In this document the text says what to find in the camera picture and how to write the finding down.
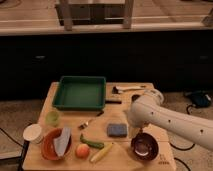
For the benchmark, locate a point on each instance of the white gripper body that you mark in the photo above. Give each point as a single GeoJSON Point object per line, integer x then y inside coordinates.
{"type": "Point", "coordinates": [136, 130]}

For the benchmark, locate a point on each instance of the blue sponge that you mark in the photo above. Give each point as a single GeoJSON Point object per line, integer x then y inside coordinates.
{"type": "Point", "coordinates": [117, 130]}

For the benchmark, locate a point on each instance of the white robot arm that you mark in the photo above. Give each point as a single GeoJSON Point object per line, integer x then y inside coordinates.
{"type": "Point", "coordinates": [147, 109]}

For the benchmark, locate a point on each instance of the green plastic tray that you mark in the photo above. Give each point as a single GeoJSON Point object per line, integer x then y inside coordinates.
{"type": "Point", "coordinates": [84, 93]}

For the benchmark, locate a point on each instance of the dark brown bowl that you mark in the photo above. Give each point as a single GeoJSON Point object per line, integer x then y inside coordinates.
{"type": "Point", "coordinates": [144, 146]}

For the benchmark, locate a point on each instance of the dark metal cup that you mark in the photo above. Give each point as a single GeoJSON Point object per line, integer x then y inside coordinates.
{"type": "Point", "coordinates": [135, 97]}

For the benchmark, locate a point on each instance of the yellow corn cob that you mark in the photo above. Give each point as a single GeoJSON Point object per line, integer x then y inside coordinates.
{"type": "Point", "coordinates": [100, 154]}

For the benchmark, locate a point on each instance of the black marker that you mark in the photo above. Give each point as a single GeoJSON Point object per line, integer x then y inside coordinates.
{"type": "Point", "coordinates": [113, 101]}

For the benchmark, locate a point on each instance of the dark teal bag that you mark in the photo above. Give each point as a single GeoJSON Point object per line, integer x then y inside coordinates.
{"type": "Point", "coordinates": [199, 98]}

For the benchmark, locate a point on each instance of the green pepper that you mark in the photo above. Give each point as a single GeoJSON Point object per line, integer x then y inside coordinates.
{"type": "Point", "coordinates": [93, 144]}

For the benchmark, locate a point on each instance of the orange round fruit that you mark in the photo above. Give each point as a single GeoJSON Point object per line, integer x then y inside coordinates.
{"type": "Point", "coordinates": [82, 151]}

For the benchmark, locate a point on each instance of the grey folded cloth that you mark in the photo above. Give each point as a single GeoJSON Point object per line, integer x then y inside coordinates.
{"type": "Point", "coordinates": [61, 142]}

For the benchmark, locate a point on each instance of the small green cup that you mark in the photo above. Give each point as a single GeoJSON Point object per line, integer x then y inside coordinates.
{"type": "Point", "coordinates": [52, 118]}

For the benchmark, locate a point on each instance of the orange bowl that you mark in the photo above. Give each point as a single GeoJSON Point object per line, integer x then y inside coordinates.
{"type": "Point", "coordinates": [47, 147]}

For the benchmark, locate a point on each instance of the white paper cup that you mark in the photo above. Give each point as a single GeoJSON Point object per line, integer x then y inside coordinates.
{"type": "Point", "coordinates": [33, 133]}

